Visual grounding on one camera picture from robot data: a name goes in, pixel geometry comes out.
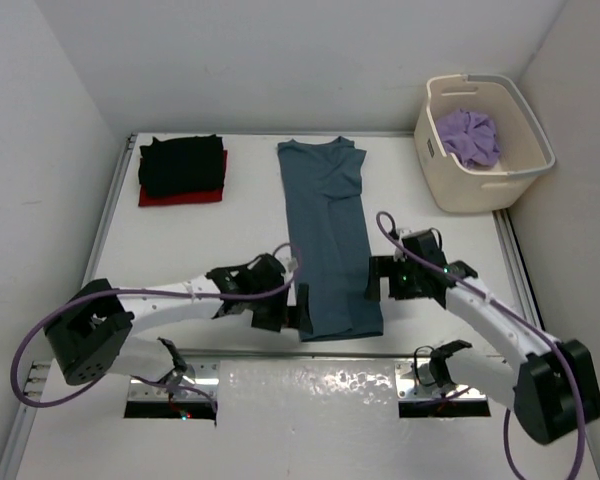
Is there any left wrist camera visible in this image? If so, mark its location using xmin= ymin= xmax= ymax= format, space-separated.
xmin=280 ymin=256 xmax=300 ymax=274

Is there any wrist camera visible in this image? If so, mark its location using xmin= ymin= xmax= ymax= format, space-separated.
xmin=390 ymin=228 xmax=413 ymax=261
xmin=280 ymin=256 xmax=300 ymax=274

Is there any black t-shirt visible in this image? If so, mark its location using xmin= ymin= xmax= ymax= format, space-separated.
xmin=138 ymin=135 xmax=225 ymax=198

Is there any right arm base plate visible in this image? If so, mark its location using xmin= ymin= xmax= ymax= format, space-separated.
xmin=394 ymin=356 xmax=487 ymax=403

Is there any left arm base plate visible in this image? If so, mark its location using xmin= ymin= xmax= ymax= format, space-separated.
xmin=127 ymin=358 xmax=220 ymax=402

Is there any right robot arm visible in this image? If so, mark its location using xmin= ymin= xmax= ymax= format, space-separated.
xmin=365 ymin=229 xmax=600 ymax=445

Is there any red t-shirt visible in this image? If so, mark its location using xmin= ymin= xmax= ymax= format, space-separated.
xmin=138 ymin=150 xmax=228 ymax=207

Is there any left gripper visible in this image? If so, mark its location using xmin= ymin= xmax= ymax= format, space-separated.
xmin=247 ymin=280 xmax=311 ymax=332

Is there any purple t-shirt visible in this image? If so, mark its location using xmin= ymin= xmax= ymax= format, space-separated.
xmin=435 ymin=109 xmax=500 ymax=169

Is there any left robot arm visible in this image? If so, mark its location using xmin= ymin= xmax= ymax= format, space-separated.
xmin=44 ymin=253 xmax=313 ymax=386

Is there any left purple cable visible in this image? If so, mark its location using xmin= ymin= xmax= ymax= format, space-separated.
xmin=9 ymin=243 xmax=304 ymax=409

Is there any cream laundry basket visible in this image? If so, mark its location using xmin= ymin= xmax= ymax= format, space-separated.
xmin=414 ymin=74 xmax=556 ymax=214

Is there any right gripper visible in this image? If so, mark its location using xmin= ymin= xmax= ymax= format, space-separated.
xmin=364 ymin=254 xmax=422 ymax=301

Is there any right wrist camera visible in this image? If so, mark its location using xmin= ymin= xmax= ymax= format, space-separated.
xmin=390 ymin=228 xmax=413 ymax=261

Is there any blue-grey t-shirt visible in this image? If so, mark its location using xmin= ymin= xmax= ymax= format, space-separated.
xmin=277 ymin=137 xmax=384 ymax=342

